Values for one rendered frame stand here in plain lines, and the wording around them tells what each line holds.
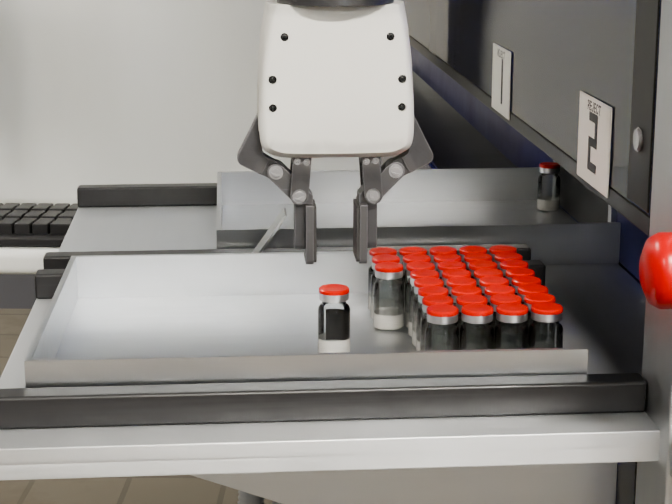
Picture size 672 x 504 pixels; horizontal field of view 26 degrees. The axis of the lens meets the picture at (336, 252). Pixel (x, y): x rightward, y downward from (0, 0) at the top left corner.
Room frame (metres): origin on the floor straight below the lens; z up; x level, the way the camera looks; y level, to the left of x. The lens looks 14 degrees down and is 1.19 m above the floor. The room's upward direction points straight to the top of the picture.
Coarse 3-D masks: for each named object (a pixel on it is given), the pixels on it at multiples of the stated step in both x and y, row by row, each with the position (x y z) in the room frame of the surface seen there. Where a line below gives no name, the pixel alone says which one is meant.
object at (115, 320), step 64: (128, 256) 1.08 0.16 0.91; (192, 256) 1.09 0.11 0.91; (256, 256) 1.09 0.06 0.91; (320, 256) 1.09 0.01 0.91; (64, 320) 0.99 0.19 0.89; (128, 320) 1.02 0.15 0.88; (192, 320) 1.02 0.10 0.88; (256, 320) 1.02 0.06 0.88; (64, 384) 0.83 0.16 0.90; (128, 384) 0.83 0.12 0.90
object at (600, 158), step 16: (592, 112) 0.99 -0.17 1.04; (608, 112) 0.94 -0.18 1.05; (592, 128) 0.98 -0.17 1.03; (608, 128) 0.94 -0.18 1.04; (608, 144) 0.94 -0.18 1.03; (592, 160) 0.98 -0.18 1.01; (608, 160) 0.94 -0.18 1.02; (592, 176) 0.98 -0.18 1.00; (608, 176) 0.94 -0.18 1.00; (608, 192) 0.94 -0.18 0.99
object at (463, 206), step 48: (240, 192) 1.43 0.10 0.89; (336, 192) 1.44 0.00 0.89; (432, 192) 1.44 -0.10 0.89; (480, 192) 1.45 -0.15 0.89; (528, 192) 1.45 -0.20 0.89; (240, 240) 1.17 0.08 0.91; (288, 240) 1.18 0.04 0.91; (336, 240) 1.18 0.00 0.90; (384, 240) 1.18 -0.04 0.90; (432, 240) 1.19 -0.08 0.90; (480, 240) 1.19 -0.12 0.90; (528, 240) 1.19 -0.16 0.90; (576, 240) 1.19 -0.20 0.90
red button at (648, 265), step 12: (648, 240) 0.73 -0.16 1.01; (660, 240) 0.72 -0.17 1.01; (648, 252) 0.73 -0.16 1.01; (660, 252) 0.72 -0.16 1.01; (648, 264) 0.72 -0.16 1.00; (660, 264) 0.71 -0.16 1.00; (648, 276) 0.72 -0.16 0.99; (660, 276) 0.71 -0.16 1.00; (648, 288) 0.72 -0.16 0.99; (660, 288) 0.71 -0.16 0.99; (648, 300) 0.73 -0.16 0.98; (660, 300) 0.72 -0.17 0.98
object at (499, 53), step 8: (496, 48) 1.34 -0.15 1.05; (496, 56) 1.34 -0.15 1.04; (504, 56) 1.30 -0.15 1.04; (496, 64) 1.34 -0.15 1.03; (504, 64) 1.30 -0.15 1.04; (496, 72) 1.34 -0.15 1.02; (504, 72) 1.30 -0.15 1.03; (496, 80) 1.34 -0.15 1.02; (504, 80) 1.30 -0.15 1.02; (496, 88) 1.34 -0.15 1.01; (504, 88) 1.30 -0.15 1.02; (496, 96) 1.34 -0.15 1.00; (504, 96) 1.30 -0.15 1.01; (496, 104) 1.34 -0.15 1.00; (504, 104) 1.30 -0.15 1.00; (504, 112) 1.30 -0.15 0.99
